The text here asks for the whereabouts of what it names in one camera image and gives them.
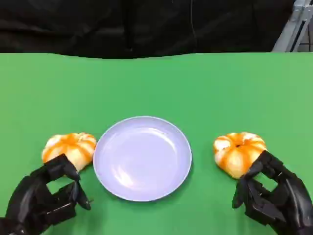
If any green table cloth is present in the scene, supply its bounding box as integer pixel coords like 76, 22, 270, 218
0, 51, 313, 235

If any orange and white bread roll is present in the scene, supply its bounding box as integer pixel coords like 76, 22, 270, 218
42, 132, 97, 172
213, 132, 267, 180

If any lilac plate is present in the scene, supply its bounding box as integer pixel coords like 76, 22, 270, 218
92, 116, 193, 202

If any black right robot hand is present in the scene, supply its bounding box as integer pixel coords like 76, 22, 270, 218
231, 149, 313, 235

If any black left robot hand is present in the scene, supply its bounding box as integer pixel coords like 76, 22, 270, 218
0, 153, 92, 235

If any black backdrop cloth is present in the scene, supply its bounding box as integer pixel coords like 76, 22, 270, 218
0, 0, 296, 59

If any aluminium frame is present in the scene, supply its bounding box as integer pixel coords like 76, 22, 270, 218
271, 0, 313, 52

